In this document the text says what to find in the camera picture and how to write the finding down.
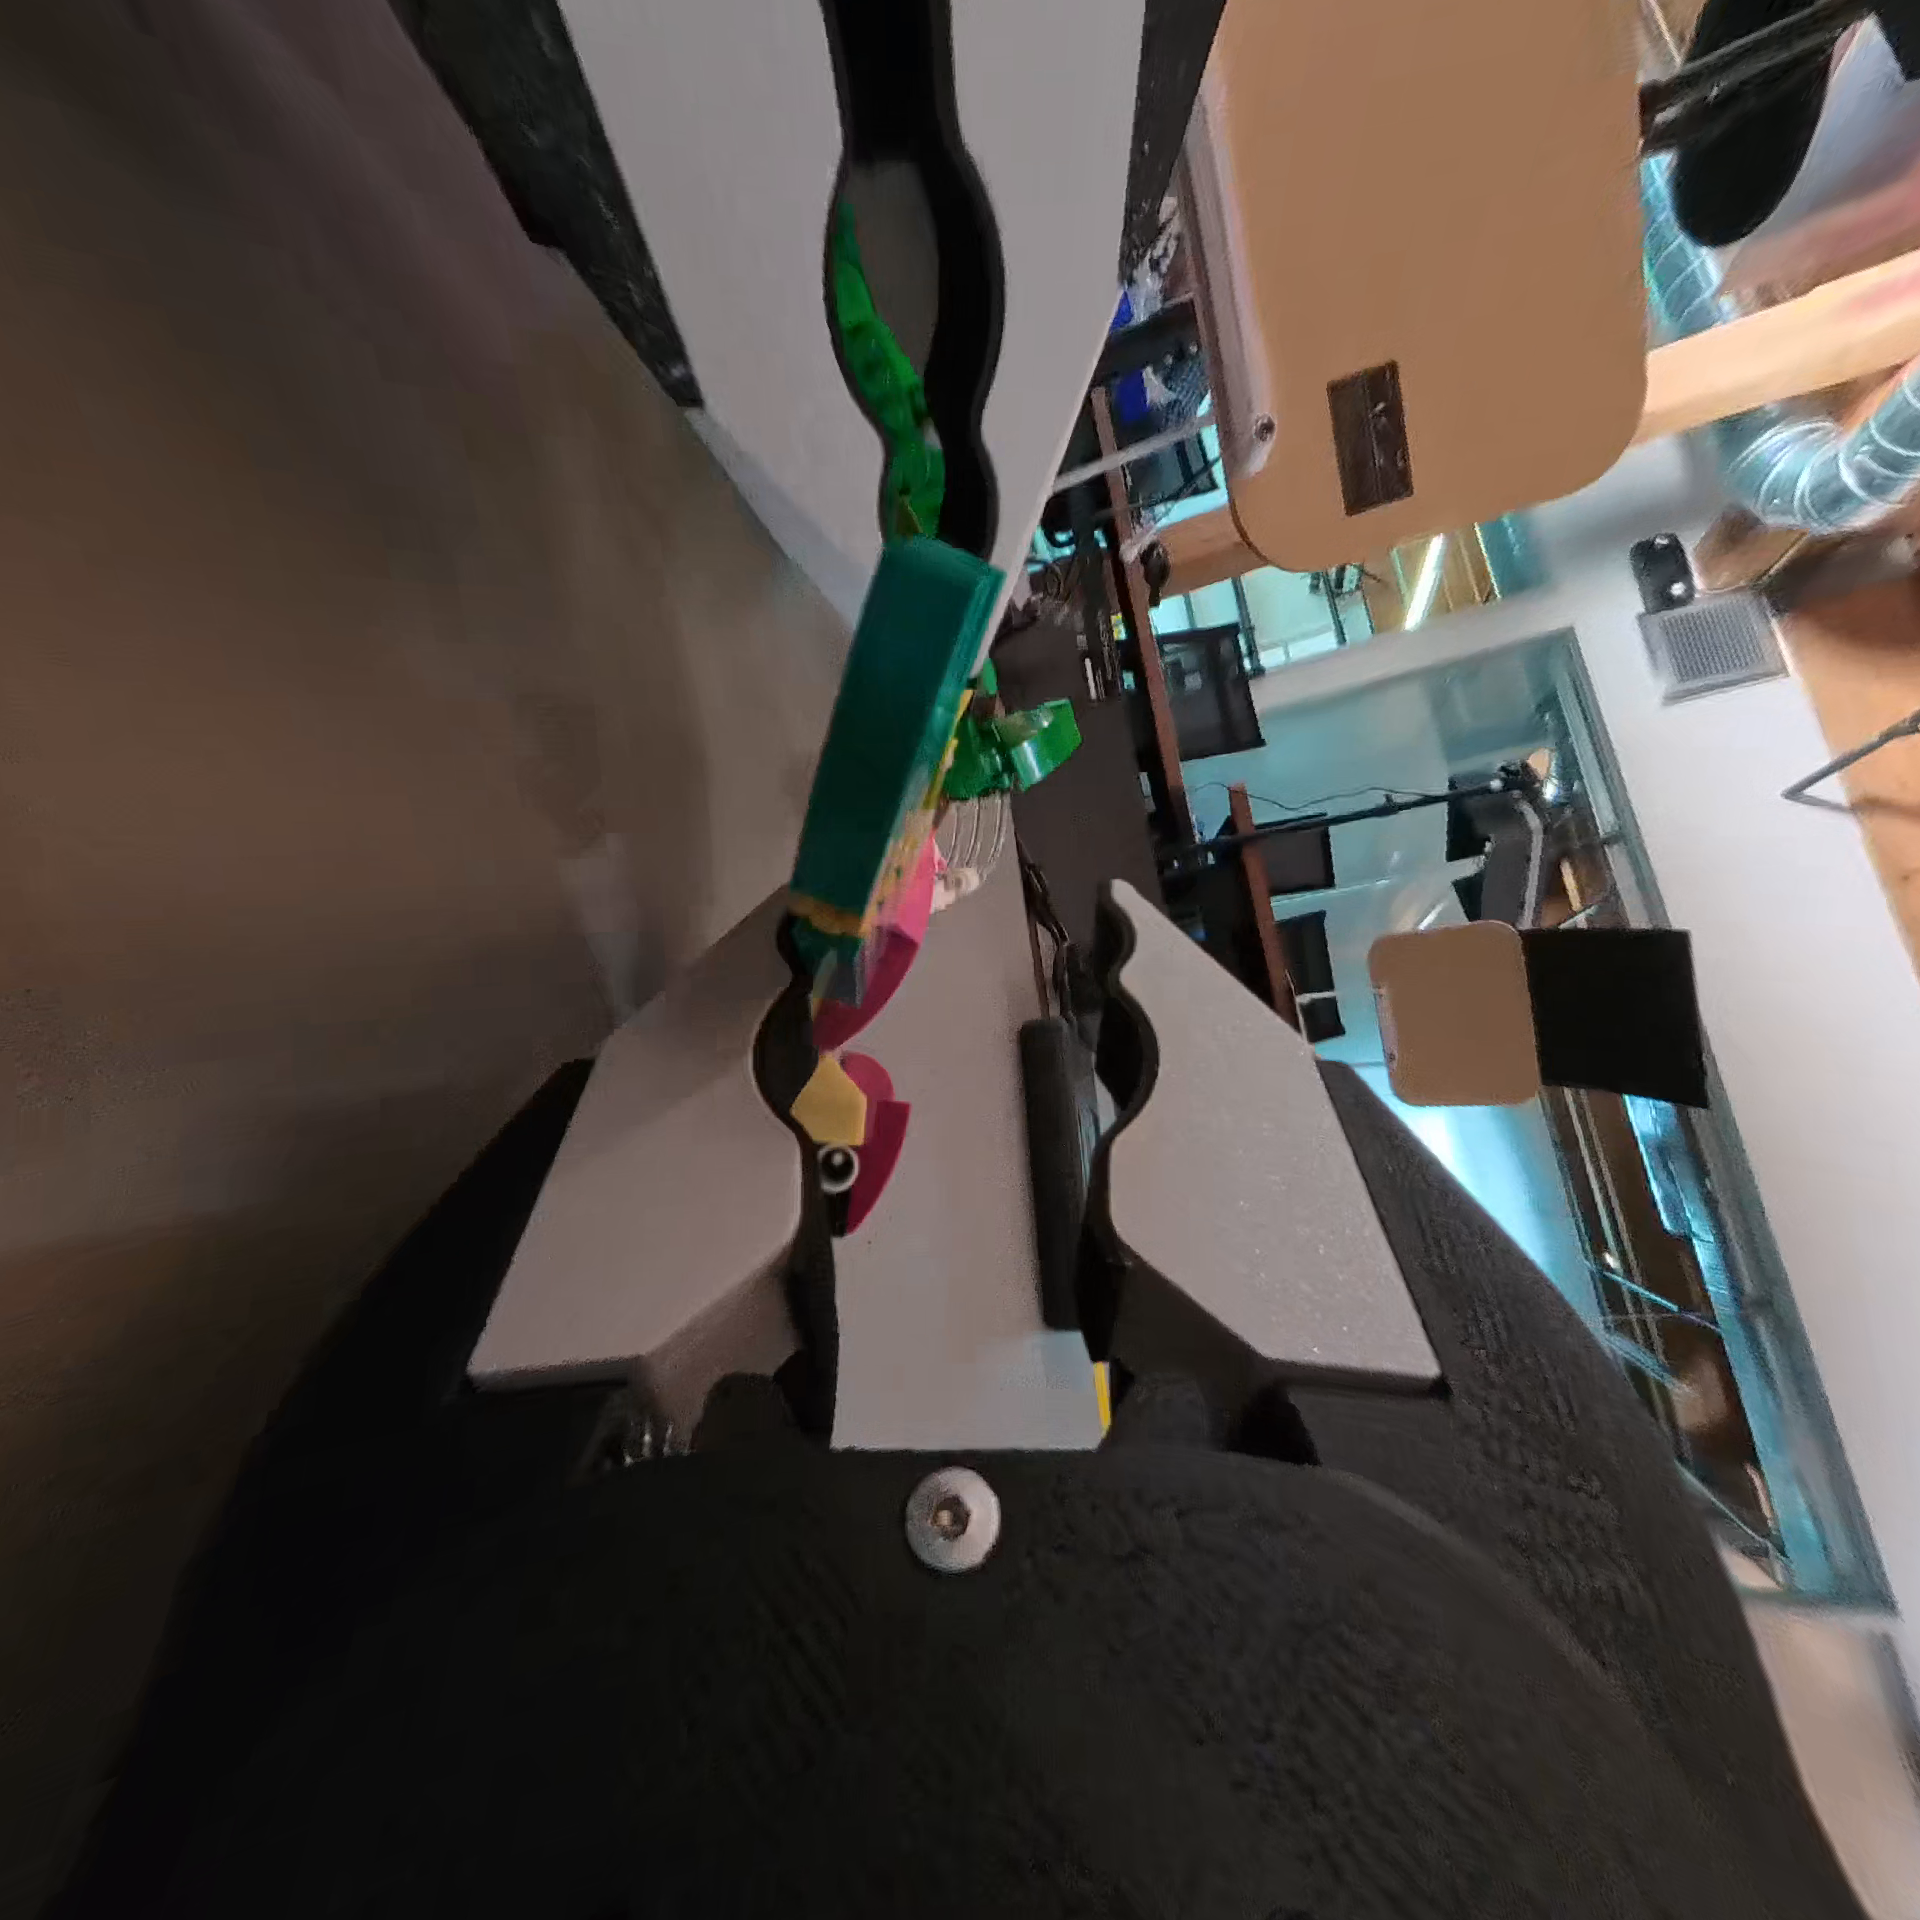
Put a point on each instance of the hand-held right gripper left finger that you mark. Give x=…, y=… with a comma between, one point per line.
x=645, y=1215

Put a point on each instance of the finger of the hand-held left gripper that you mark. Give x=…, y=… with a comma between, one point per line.
x=1051, y=181
x=704, y=195

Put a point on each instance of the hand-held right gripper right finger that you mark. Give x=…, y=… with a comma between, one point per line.
x=1276, y=1200

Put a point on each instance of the pink yellow lego parrot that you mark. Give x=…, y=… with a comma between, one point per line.
x=879, y=1125

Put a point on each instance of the striped teal pink lego wing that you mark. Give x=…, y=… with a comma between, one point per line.
x=901, y=704

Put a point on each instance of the green lego plant stand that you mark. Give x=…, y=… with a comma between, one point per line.
x=879, y=381

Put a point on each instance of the pink white lego flower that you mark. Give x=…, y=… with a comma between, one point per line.
x=968, y=840

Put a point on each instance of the black power strip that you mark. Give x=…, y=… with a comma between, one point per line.
x=1054, y=1171

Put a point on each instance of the small beige panel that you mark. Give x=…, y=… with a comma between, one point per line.
x=1448, y=1013

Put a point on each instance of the yellow tape strip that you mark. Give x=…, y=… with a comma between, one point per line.
x=1098, y=1402

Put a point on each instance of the beige panel with label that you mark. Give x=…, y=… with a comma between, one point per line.
x=1426, y=225

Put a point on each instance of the dark grey panel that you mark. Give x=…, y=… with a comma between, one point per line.
x=1090, y=779

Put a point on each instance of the long brown-edged desk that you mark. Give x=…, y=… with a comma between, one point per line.
x=1157, y=661

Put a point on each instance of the white vent grille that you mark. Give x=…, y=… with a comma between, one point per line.
x=1711, y=644

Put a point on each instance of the black wall speaker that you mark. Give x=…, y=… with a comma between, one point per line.
x=1660, y=572

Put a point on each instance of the silver air duct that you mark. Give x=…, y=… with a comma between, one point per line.
x=1800, y=464

